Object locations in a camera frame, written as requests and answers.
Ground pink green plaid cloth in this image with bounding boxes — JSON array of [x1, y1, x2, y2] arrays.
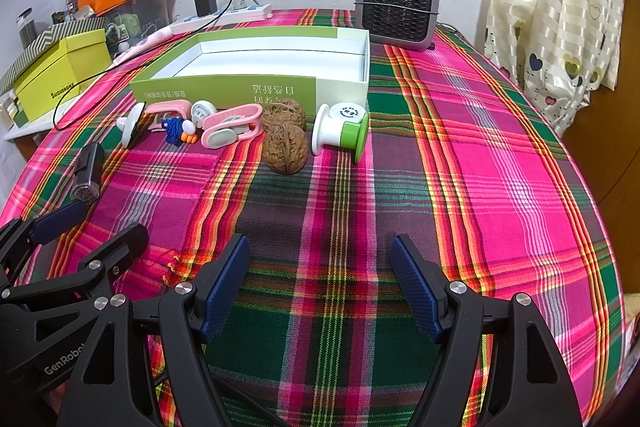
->
[[0, 7, 626, 427]]

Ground white and green spool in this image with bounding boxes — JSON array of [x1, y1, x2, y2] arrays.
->
[[311, 103, 371, 164]]

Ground cream heart print curtain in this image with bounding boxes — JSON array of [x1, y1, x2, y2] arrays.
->
[[482, 0, 628, 138]]

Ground grey space heater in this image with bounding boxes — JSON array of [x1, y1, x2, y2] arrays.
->
[[355, 0, 442, 52]]

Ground yellow-green shoe box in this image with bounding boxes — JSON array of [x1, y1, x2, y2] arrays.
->
[[14, 29, 112, 124]]

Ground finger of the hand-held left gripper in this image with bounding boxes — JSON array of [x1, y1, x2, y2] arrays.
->
[[0, 222, 151, 309], [0, 199, 87, 270]]

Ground blue knitted duck keychain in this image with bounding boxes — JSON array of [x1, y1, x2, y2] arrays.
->
[[161, 117, 197, 146]]

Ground chevron patterned box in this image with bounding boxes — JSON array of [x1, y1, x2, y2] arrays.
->
[[0, 18, 108, 92]]

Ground pink curved clip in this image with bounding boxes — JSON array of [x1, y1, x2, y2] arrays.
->
[[144, 101, 194, 131]]

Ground small white round jar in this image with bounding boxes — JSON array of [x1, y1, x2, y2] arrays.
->
[[327, 101, 367, 126]]

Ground small white round gadget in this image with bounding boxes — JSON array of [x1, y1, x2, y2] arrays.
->
[[191, 100, 217, 128]]

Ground pink and white tube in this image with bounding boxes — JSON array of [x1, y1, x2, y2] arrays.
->
[[112, 23, 193, 65]]

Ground dark glass jar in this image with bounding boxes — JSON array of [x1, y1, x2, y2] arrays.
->
[[16, 8, 35, 45]]

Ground white power strip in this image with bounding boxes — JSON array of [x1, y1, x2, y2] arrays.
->
[[170, 3, 273, 28]]

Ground green and white cardboard box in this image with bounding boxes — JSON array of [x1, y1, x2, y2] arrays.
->
[[129, 26, 372, 115]]

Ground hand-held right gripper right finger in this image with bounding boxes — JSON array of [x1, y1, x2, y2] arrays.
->
[[390, 234, 583, 427]]

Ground white round spotted toy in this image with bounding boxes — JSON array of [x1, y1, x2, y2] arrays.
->
[[116, 103, 147, 148]]

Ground white side table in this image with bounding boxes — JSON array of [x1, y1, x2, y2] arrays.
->
[[2, 107, 56, 142]]

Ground pink and white clamp clip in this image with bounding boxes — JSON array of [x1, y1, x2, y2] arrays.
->
[[201, 103, 264, 148]]

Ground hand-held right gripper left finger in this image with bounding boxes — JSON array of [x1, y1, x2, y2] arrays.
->
[[56, 234, 251, 427]]

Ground brown walnut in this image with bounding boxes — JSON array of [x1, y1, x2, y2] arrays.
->
[[262, 127, 308, 175], [261, 98, 307, 132]]

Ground small black flashlight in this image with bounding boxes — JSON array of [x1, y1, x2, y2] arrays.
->
[[71, 142, 107, 206]]

